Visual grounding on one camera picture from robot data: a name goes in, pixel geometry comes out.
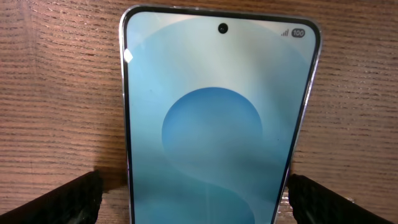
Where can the blue screen smartphone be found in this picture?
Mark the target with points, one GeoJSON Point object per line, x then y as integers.
{"type": "Point", "coordinates": [213, 105]}

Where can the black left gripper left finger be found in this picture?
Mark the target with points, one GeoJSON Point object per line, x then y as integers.
{"type": "Point", "coordinates": [77, 201]}

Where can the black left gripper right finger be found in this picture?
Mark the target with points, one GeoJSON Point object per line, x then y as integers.
{"type": "Point", "coordinates": [313, 203]}

